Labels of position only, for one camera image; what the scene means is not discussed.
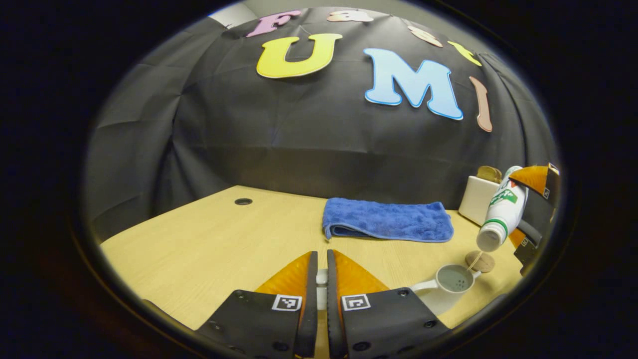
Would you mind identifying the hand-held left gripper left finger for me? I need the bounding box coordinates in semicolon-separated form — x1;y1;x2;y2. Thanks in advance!
194;251;319;359

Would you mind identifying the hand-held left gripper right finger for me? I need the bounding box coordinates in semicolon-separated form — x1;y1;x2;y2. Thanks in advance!
326;249;452;359

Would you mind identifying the white teacup lid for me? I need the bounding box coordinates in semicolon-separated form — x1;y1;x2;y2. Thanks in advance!
316;269;329;310

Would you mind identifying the white plastic water bottle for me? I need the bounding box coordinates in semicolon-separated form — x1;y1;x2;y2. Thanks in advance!
476;166;528;252

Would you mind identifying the round wooden coaster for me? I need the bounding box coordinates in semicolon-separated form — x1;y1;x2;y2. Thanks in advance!
465;251;495;273

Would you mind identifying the white ceramic teacup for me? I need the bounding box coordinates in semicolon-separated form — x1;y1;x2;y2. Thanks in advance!
410;264;481;316

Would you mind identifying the brown toast slice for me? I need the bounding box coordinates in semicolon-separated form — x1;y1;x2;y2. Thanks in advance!
476;166;503;184

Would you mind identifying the white toaster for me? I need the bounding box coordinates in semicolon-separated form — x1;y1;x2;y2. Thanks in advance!
459;176;501;226

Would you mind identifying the blue towel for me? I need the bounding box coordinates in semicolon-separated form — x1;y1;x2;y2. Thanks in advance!
322;197;454;243

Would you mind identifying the black backdrop cloth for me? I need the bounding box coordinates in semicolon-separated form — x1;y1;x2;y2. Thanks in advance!
85;7;559;242

